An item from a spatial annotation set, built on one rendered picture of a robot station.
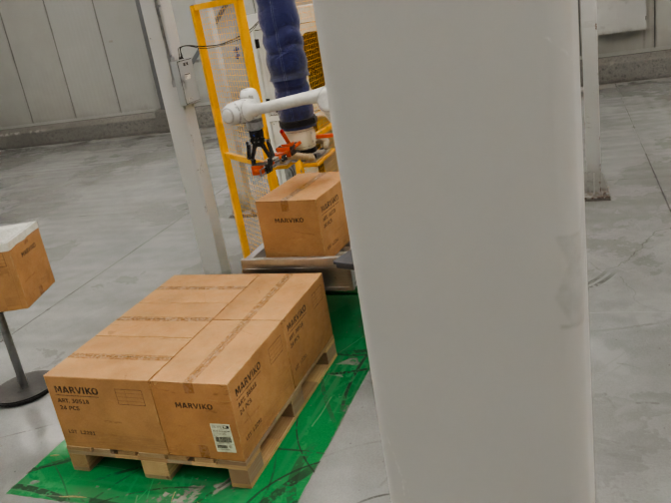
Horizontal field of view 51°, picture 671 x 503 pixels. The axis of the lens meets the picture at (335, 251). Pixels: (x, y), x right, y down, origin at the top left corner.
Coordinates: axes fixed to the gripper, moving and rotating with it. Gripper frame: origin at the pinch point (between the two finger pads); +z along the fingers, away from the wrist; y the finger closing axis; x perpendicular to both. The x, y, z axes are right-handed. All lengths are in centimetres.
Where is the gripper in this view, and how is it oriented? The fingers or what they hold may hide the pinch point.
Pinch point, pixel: (263, 167)
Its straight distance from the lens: 378.6
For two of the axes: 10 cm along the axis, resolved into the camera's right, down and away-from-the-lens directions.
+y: -9.3, 0.2, 3.6
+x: -3.3, 3.7, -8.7
